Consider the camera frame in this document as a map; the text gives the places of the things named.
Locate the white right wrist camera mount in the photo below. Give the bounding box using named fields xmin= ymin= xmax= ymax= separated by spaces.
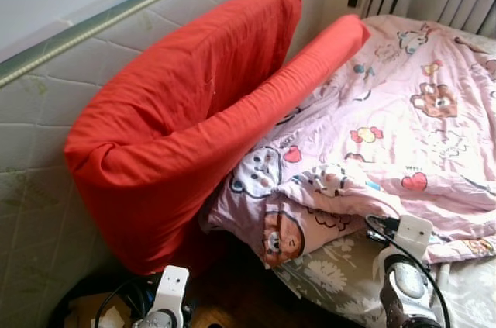
xmin=394 ymin=213 xmax=435 ymax=261

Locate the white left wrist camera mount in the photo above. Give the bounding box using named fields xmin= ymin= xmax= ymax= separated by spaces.
xmin=153 ymin=266 xmax=191 ymax=321

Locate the pink cartoon print blanket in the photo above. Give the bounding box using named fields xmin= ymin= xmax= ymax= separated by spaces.
xmin=200 ymin=14 xmax=496 ymax=267

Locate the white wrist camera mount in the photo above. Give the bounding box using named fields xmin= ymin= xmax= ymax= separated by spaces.
xmin=394 ymin=213 xmax=435 ymax=261
xmin=153 ymin=266 xmax=191 ymax=321

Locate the bed with beige sheet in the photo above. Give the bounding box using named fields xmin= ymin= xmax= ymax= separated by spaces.
xmin=271 ymin=227 xmax=496 ymax=328

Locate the red folded cushion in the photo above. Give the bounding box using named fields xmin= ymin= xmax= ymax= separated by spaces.
xmin=64 ymin=0 xmax=371 ymax=276

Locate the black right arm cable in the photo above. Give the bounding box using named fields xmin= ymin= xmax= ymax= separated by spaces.
xmin=364 ymin=216 xmax=452 ymax=328

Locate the flattened brown cardboard box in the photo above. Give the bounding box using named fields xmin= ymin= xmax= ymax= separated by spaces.
xmin=66 ymin=293 xmax=134 ymax=328

